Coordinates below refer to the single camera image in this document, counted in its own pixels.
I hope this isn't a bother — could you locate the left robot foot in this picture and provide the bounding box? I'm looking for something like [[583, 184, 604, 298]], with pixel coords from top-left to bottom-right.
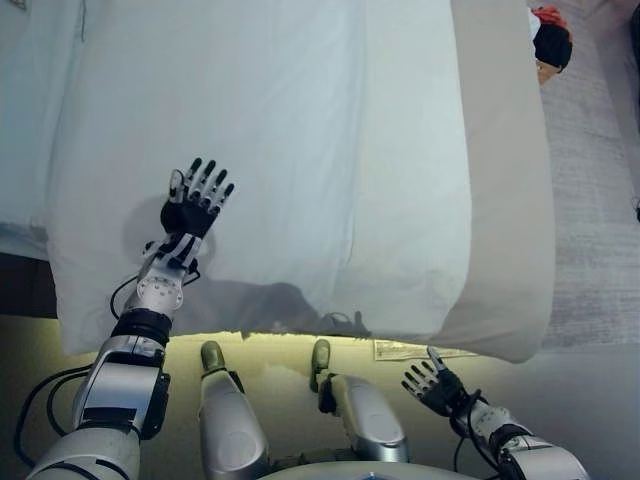
[[199, 341, 229, 379]]

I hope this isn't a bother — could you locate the grey floor rug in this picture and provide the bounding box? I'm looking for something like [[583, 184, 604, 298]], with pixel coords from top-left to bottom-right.
[[374, 29, 640, 362]]

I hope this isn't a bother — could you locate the robot leg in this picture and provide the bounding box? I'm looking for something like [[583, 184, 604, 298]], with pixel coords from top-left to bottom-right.
[[317, 372, 409, 466], [198, 369, 271, 480]]

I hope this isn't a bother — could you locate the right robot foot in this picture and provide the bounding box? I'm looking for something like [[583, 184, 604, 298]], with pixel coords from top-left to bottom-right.
[[309, 338, 334, 394]]

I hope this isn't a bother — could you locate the silver robot torso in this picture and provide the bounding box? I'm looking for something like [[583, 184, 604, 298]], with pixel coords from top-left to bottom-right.
[[269, 457, 461, 480]]

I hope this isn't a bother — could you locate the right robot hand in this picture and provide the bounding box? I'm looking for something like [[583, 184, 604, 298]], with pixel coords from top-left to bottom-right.
[[401, 347, 476, 416]]

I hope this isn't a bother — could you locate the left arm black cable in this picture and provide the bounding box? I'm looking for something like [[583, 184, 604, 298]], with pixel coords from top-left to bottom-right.
[[14, 274, 144, 469]]

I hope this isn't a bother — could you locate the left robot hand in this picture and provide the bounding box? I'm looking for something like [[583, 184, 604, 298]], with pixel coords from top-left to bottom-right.
[[159, 157, 236, 239]]

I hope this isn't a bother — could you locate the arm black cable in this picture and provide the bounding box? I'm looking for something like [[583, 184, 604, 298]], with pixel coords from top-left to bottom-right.
[[14, 274, 144, 469], [452, 392, 501, 474]]

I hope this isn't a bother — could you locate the left robot leg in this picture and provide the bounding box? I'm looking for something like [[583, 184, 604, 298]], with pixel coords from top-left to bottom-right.
[[198, 369, 271, 480]]

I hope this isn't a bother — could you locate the white bed sheet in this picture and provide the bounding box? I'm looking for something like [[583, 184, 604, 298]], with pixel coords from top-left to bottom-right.
[[0, 0, 91, 241]]

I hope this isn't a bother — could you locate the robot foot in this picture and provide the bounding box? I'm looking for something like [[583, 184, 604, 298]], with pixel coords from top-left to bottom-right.
[[199, 341, 229, 379], [309, 338, 334, 394]]

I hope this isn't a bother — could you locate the white duvet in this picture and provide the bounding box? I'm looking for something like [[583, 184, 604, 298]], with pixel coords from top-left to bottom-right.
[[44, 0, 474, 356]]

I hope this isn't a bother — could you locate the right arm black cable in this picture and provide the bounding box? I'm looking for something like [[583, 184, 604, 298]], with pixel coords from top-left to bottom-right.
[[452, 392, 501, 474]]

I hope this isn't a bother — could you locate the red garment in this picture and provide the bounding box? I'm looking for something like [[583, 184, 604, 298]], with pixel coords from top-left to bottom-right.
[[529, 5, 569, 29]]

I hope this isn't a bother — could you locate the right robot leg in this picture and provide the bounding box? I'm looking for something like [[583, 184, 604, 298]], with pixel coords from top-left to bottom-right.
[[317, 372, 409, 466]]

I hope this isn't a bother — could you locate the brown bed frame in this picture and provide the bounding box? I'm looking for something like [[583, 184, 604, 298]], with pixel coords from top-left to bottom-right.
[[0, 252, 59, 319]]

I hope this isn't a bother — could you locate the beige bed cover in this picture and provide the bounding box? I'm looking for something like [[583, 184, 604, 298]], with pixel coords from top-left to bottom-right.
[[444, 0, 556, 364]]

